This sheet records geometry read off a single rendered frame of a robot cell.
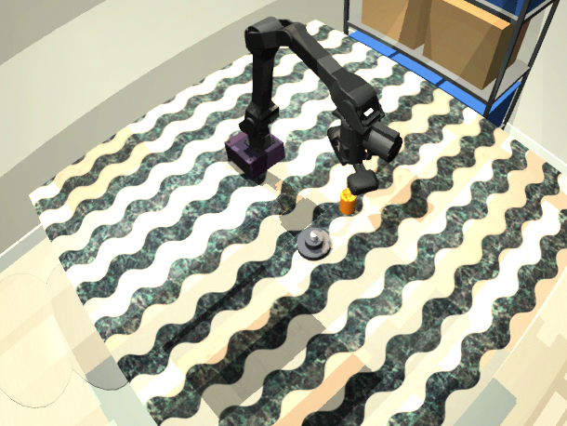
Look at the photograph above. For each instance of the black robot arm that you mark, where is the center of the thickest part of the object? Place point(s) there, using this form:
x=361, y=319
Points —
x=351, y=94

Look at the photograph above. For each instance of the orange knob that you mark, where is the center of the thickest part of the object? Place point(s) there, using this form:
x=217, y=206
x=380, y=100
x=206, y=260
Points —
x=347, y=202

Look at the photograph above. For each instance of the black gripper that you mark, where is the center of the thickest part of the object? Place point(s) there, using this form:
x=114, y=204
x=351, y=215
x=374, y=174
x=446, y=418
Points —
x=363, y=181

